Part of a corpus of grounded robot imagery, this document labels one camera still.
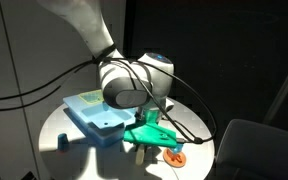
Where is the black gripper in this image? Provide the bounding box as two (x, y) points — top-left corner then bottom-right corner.
(130, 141), (150, 152)

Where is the blue toy cup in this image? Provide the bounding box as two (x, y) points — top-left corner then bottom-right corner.
(171, 146), (182, 156)

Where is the orange toy saucer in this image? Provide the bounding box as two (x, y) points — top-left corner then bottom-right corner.
(162, 148), (188, 169)

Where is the blue toy sink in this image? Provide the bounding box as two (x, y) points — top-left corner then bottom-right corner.
(62, 89), (139, 149)

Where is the yellow-green dish rack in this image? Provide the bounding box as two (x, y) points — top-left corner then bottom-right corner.
(78, 88), (104, 105)

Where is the small blue cup orange base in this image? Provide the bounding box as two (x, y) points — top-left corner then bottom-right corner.
(56, 132), (69, 153)

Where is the grey chair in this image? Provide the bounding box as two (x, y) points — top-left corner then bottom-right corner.
(213, 118), (288, 180)

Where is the grey diagonal pole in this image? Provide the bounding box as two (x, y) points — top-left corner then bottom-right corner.
(263, 46), (288, 126)

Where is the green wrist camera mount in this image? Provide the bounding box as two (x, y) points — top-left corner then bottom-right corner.
(122, 111), (179, 150)

